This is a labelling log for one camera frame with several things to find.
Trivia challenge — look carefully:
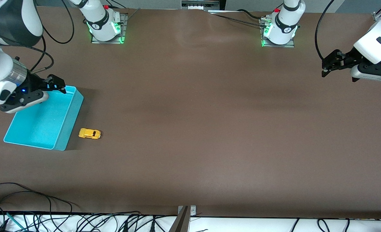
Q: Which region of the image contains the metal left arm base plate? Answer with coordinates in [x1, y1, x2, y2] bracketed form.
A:
[260, 19, 296, 48]

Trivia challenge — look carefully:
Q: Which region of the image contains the black hooked cable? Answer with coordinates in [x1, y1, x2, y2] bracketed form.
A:
[317, 218, 330, 232]

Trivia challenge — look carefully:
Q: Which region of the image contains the turquoise plastic bin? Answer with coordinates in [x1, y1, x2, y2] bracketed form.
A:
[3, 85, 84, 151]

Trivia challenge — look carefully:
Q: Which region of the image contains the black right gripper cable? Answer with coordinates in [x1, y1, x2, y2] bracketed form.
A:
[16, 35, 55, 74]

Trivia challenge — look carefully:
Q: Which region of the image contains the long black looping cable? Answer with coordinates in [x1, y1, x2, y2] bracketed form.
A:
[0, 182, 81, 213]

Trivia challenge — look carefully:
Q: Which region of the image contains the black looping right arm cable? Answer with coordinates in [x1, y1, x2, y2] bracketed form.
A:
[41, 0, 75, 44]

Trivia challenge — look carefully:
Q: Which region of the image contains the black arched cable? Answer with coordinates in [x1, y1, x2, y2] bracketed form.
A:
[76, 211, 142, 232]

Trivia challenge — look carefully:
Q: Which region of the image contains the short black table cable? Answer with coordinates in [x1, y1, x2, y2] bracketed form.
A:
[236, 9, 263, 19]

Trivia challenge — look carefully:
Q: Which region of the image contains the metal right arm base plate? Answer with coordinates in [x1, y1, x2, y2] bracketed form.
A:
[91, 13, 127, 44]

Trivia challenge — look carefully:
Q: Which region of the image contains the white lower desk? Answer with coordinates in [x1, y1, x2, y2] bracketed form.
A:
[0, 213, 381, 232]

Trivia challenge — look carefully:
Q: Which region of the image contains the dark metal camera pole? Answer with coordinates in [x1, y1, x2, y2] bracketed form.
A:
[168, 206, 190, 232]

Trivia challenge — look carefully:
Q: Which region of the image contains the yellow beetle toy car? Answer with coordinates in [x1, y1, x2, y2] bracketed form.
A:
[78, 128, 102, 140]

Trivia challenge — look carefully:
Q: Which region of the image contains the silver metal bracket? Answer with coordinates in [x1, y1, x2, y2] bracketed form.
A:
[177, 205, 197, 217]

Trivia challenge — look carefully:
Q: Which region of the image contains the long black table cable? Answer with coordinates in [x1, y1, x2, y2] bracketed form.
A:
[215, 14, 266, 28]

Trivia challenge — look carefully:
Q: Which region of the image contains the grey power strip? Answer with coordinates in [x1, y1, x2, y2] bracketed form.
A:
[181, 0, 221, 10]

